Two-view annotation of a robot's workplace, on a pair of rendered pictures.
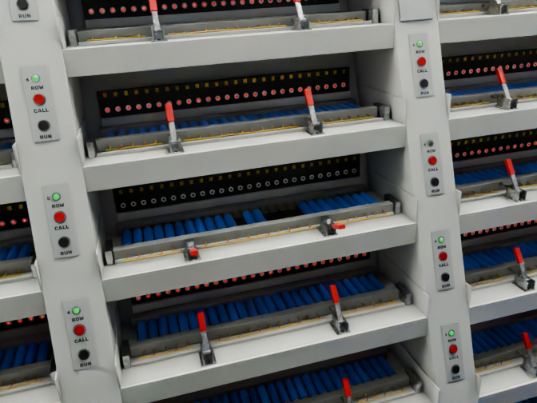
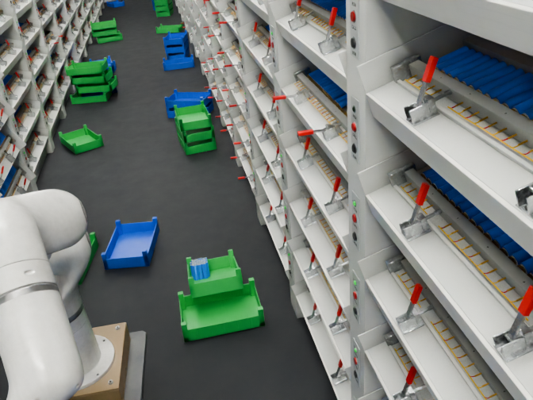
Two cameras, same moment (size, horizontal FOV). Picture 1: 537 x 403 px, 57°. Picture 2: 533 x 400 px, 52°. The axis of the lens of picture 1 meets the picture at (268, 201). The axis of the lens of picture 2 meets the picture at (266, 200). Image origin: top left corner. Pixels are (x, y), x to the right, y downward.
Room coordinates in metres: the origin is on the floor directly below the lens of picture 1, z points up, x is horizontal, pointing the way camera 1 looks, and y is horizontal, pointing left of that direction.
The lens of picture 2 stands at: (0.88, -1.27, 1.38)
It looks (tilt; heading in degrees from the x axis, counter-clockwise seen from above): 29 degrees down; 94
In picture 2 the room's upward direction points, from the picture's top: 5 degrees counter-clockwise
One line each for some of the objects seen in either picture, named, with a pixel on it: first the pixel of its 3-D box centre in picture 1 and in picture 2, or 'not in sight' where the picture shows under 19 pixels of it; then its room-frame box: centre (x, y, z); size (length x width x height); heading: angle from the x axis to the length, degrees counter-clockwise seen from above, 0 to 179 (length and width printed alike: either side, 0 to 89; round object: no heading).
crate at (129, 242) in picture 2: not in sight; (132, 241); (0.08, 0.84, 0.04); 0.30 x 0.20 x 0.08; 93
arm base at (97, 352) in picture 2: not in sight; (69, 338); (0.26, -0.22, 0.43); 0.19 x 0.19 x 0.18
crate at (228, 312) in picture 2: not in sight; (220, 308); (0.55, 0.33, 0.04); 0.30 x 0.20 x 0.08; 13
